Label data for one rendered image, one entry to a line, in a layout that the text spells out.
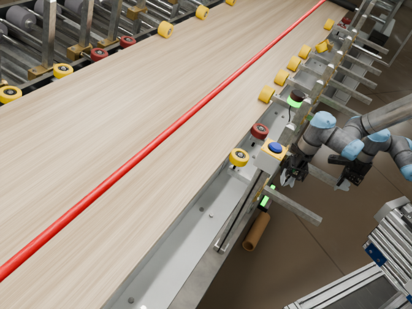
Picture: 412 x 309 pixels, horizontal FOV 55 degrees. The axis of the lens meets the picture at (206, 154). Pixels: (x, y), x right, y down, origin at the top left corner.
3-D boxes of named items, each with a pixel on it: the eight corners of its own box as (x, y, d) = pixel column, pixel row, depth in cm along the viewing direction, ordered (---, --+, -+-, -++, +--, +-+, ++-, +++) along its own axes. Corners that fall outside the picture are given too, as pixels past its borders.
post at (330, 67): (295, 135, 230) (336, 64, 200) (293, 138, 227) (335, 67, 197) (289, 132, 231) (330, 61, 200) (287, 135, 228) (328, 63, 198)
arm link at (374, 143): (396, 138, 155) (377, 133, 153) (381, 158, 162) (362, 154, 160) (388, 125, 160) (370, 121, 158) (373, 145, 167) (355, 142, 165)
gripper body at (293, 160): (283, 177, 148) (297, 154, 140) (282, 162, 154) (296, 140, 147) (302, 183, 148) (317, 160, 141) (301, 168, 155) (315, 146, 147)
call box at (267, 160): (278, 166, 125) (289, 148, 120) (271, 178, 120) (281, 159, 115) (259, 155, 126) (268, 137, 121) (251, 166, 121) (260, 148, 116)
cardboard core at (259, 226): (271, 216, 261) (256, 246, 238) (267, 223, 266) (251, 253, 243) (261, 209, 262) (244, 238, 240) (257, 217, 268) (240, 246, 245)
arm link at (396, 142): (409, 165, 161) (385, 161, 158) (397, 148, 169) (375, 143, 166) (420, 151, 156) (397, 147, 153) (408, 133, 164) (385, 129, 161)
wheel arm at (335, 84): (369, 103, 231) (373, 98, 228) (368, 105, 228) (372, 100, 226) (293, 64, 240) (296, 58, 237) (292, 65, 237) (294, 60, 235)
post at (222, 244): (227, 247, 152) (274, 165, 124) (222, 255, 148) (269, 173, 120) (217, 240, 153) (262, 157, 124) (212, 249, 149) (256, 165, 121)
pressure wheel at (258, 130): (262, 146, 191) (271, 127, 183) (256, 154, 185) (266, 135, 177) (247, 138, 192) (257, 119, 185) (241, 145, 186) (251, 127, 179)
